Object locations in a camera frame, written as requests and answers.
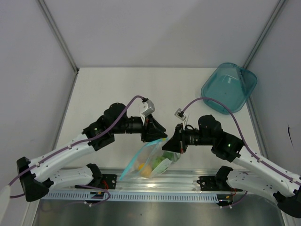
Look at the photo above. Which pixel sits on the slotted cable duct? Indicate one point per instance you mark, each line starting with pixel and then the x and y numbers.
pixel 131 196

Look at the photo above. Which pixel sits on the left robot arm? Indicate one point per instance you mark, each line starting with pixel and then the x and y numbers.
pixel 40 175

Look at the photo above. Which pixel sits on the clear zip top bag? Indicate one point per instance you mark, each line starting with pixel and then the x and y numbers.
pixel 146 155

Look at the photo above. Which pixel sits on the light green toy fruit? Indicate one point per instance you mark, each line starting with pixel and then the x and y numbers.
pixel 157 161

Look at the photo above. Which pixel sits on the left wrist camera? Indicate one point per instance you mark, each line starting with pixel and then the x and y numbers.
pixel 146 108

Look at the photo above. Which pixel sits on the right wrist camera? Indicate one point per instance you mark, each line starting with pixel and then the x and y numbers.
pixel 182 116

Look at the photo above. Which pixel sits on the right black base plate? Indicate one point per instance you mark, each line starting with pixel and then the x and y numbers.
pixel 213 183

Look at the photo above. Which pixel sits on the yellow toy squash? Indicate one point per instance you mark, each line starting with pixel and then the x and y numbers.
pixel 145 170

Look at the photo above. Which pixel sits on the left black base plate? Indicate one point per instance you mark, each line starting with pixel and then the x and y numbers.
pixel 104 181

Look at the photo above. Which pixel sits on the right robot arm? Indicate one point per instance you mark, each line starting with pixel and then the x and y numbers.
pixel 270 181

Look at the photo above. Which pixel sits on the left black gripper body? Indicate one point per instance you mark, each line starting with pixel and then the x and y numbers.
pixel 132 125

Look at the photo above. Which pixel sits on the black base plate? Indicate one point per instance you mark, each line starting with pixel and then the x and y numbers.
pixel 104 181
pixel 213 183

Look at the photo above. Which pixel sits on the frame post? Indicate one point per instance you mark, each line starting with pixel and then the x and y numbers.
pixel 272 19
pixel 57 34

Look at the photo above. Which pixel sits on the dark green toy pepper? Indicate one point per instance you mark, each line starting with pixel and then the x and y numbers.
pixel 172 156

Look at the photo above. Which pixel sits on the left frame post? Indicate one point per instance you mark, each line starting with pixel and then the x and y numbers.
pixel 57 34

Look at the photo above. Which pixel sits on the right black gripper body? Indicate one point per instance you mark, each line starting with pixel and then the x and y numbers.
pixel 193 138

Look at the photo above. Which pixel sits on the teal plastic bin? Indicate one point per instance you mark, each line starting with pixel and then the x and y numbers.
pixel 229 86

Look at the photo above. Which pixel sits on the right frame post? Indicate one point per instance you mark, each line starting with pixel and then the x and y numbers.
pixel 272 19

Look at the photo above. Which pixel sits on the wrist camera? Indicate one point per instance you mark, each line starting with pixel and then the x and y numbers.
pixel 182 116
pixel 146 108

